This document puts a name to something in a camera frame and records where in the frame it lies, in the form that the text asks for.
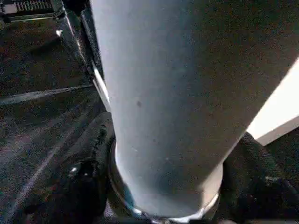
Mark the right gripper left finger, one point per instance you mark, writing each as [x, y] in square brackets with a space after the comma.
[74, 186]

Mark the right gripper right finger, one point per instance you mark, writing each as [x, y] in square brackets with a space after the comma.
[257, 186]

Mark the white plastic table top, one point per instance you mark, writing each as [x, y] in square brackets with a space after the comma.
[278, 112]

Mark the white plastic table leg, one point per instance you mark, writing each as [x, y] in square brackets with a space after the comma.
[175, 81]

